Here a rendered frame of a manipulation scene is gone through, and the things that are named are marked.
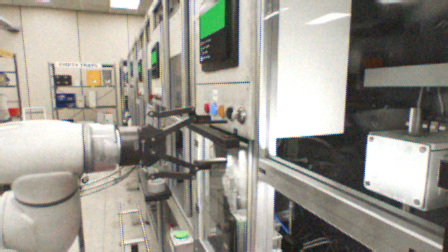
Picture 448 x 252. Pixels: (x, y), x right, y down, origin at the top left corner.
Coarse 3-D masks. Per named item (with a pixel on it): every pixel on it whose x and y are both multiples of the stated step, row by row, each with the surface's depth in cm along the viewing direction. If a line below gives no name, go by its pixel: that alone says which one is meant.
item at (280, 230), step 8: (192, 0) 99; (192, 8) 100; (280, 224) 86; (288, 224) 117; (296, 224) 117; (320, 224) 104; (280, 232) 85; (288, 232) 84; (296, 232) 110; (304, 232) 110; (312, 232) 105; (336, 232) 97; (280, 240) 76; (288, 240) 81; (296, 240) 81; (304, 240) 105; (312, 240) 105; (320, 240) 104; (328, 240) 99; (280, 248) 77; (288, 248) 81; (296, 248) 79; (312, 248) 99; (320, 248) 99; (328, 248) 99; (336, 248) 95
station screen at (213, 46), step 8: (208, 0) 74; (216, 0) 69; (224, 0) 64; (200, 8) 81; (208, 8) 75; (224, 8) 64; (200, 16) 82; (224, 16) 65; (224, 24) 65; (216, 32) 70; (224, 32) 65; (200, 40) 83; (208, 40) 76; (216, 40) 70; (224, 40) 65; (200, 48) 83; (208, 48) 76; (216, 48) 71; (224, 48) 66; (200, 56) 83; (208, 56) 77; (216, 56) 71; (224, 56) 66
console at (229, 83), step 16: (240, 0) 62; (240, 16) 62; (240, 32) 63; (240, 48) 63; (208, 64) 80; (224, 64) 69; (240, 64) 64; (208, 80) 85; (224, 80) 73; (240, 80) 64; (208, 96) 86; (224, 96) 74; (240, 96) 64; (208, 112) 85; (224, 112) 73; (240, 112) 63; (224, 128) 75; (240, 128) 65
